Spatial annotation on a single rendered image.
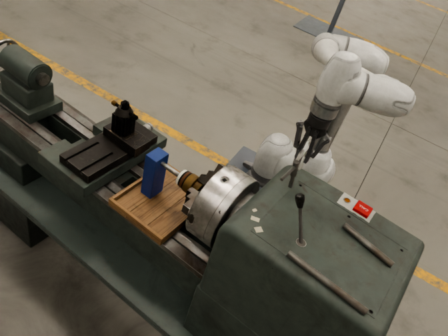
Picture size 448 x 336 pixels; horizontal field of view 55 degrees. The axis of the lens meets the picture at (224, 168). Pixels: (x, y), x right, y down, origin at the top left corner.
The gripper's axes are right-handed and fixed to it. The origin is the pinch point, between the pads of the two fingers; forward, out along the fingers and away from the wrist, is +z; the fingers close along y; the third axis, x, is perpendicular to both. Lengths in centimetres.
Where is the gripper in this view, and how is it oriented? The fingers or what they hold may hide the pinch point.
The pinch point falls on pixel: (301, 159)
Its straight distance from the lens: 154.7
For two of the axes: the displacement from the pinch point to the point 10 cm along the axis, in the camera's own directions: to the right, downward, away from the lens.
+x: -5.7, 4.5, -6.9
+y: -7.9, -5.2, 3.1
